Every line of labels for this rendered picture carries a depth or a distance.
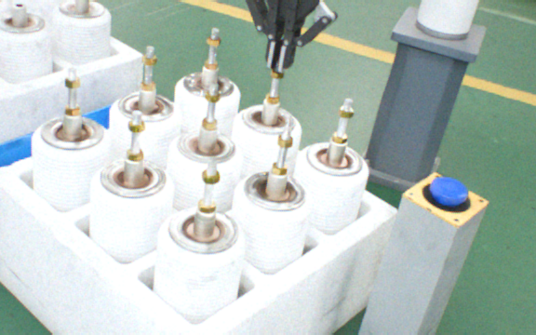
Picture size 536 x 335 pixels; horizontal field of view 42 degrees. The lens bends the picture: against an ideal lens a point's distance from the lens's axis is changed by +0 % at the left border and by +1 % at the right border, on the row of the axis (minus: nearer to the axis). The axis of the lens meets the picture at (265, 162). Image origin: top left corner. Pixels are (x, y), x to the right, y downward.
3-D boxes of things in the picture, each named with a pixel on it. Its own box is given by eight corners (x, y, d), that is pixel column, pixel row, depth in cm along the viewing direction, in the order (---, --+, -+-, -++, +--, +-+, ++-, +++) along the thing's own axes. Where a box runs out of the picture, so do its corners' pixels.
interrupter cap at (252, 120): (303, 120, 99) (303, 116, 99) (282, 142, 93) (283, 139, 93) (256, 103, 102) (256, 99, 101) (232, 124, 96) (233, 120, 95)
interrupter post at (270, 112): (279, 121, 98) (283, 100, 96) (273, 128, 96) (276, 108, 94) (264, 115, 99) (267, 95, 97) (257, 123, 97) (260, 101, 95)
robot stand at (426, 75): (370, 141, 147) (408, 6, 131) (438, 164, 144) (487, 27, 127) (353, 175, 135) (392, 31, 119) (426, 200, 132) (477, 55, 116)
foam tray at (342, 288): (194, 180, 126) (205, 93, 116) (370, 303, 106) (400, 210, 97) (-7, 275, 100) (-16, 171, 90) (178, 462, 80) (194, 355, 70)
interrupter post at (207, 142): (206, 156, 88) (208, 134, 86) (193, 147, 89) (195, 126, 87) (219, 150, 90) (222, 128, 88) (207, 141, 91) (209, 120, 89)
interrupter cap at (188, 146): (205, 172, 85) (205, 167, 85) (164, 144, 89) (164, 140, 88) (247, 154, 90) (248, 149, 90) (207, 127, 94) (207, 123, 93)
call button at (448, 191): (438, 185, 79) (443, 170, 78) (469, 203, 77) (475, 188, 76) (420, 198, 76) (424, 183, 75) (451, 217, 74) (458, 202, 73)
